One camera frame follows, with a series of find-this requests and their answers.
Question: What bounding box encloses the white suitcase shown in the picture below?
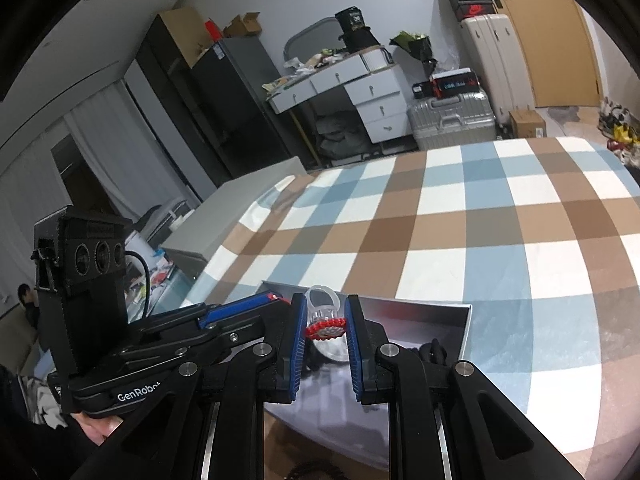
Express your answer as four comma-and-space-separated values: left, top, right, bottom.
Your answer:
460, 12, 536, 126

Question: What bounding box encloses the person's left hand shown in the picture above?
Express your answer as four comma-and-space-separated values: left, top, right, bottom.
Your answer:
74, 407, 128, 447

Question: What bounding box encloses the open cardboard box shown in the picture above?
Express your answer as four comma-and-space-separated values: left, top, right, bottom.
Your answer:
223, 11, 262, 38

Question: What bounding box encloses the black wrapped flower bouquet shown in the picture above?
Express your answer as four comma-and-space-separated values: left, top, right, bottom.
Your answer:
390, 30, 438, 78

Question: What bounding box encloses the silver suitcase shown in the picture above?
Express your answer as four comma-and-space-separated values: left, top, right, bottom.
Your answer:
407, 91, 497, 151

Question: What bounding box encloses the black paper bag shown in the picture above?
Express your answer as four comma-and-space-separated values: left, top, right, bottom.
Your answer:
335, 7, 368, 33

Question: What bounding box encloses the white curtain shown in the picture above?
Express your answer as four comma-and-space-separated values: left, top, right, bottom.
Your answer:
0, 80, 201, 321

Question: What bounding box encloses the dark wardrobe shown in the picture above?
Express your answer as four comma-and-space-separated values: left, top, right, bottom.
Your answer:
122, 7, 231, 196

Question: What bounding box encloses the pile of shoes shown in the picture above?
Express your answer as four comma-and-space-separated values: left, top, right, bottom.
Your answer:
597, 97, 640, 166

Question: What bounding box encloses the black refrigerator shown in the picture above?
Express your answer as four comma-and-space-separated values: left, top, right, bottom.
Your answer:
187, 37, 296, 171

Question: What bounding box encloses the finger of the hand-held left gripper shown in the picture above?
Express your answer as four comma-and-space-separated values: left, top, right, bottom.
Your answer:
125, 321, 288, 361
197, 291, 293, 331

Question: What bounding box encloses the person's left forearm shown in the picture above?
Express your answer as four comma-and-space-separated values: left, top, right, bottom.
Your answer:
0, 365, 101, 480

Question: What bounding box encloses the plaid tablecloth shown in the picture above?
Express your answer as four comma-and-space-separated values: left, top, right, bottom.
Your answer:
190, 136, 640, 480

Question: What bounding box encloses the clear ring with red beads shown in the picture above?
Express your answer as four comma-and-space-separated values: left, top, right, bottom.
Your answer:
303, 284, 347, 343

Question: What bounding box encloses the black shoe box red logo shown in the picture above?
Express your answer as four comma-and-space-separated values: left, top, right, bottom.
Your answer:
452, 0, 501, 22

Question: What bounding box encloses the small brown cardboard box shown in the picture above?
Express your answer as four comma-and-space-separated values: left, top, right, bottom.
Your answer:
509, 108, 546, 138

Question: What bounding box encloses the white desk with drawers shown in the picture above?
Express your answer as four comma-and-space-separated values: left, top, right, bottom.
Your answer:
267, 46, 413, 146

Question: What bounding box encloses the black and red box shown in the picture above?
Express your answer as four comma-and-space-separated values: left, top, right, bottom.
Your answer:
430, 67, 482, 98

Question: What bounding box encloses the black cable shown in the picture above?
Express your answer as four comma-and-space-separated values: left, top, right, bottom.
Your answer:
124, 251, 153, 321

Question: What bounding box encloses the wooden door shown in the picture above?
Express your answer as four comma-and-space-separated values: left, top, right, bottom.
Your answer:
460, 0, 601, 108

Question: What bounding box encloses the black round box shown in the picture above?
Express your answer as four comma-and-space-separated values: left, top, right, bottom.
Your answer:
340, 29, 383, 52

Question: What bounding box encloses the grey framed mirror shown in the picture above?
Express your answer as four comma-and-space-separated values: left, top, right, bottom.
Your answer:
282, 16, 346, 63

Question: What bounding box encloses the grey backpack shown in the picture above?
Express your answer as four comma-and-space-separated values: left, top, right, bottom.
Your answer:
316, 115, 373, 161

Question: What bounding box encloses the grey upholstered bench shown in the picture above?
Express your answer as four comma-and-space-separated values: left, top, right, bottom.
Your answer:
162, 156, 306, 278

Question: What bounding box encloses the heap of desk clutter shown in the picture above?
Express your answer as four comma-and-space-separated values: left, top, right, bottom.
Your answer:
265, 47, 351, 91

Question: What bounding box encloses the grey jewelry box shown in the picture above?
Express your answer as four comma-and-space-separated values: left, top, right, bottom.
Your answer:
252, 280, 474, 466

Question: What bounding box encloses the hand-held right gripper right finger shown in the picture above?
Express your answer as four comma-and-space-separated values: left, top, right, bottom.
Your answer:
344, 294, 586, 480

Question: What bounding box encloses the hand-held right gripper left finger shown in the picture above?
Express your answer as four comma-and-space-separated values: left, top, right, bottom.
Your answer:
70, 292, 309, 480

